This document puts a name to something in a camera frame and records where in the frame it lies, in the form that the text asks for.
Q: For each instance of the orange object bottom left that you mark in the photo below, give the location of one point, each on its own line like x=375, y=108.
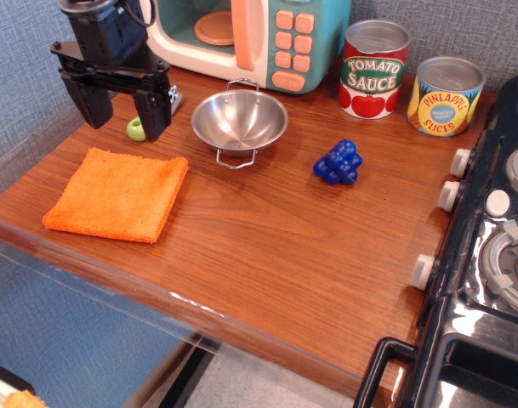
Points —
x=23, y=399

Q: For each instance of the white stove knob front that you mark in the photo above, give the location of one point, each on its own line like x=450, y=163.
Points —
x=421, y=271

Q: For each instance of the teal toy microwave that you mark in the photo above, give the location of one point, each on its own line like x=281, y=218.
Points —
x=285, y=46

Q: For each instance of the stainless steel pot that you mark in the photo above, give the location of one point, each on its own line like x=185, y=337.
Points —
x=239, y=122

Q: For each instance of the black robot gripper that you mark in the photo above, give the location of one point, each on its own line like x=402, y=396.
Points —
x=111, y=36

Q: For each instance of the orange folded cloth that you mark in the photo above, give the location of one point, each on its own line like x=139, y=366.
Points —
x=118, y=196

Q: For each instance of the white stove knob middle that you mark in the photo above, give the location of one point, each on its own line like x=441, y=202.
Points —
x=448, y=195

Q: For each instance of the tomato sauce can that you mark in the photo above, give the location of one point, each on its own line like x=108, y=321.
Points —
x=373, y=64

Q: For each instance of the blue toy grape bunch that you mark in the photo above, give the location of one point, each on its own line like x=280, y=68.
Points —
x=340, y=165

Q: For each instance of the white stove knob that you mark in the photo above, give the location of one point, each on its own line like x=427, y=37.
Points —
x=421, y=271
x=448, y=195
x=459, y=163

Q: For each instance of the green handled grey spatula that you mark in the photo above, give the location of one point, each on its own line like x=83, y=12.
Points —
x=135, y=129

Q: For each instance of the white round stove button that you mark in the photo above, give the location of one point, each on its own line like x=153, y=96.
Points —
x=497, y=203

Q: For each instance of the black toy stove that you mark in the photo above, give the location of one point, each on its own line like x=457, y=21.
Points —
x=466, y=354

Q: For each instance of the grey stove burner front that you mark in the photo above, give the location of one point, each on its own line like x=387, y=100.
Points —
x=499, y=263

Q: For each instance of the peach microwave turntable plate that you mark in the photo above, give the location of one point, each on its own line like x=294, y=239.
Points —
x=215, y=28

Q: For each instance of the pineapple slices can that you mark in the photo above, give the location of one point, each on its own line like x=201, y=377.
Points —
x=445, y=94

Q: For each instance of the white stove knob rear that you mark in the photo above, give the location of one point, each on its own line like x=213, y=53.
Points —
x=459, y=163

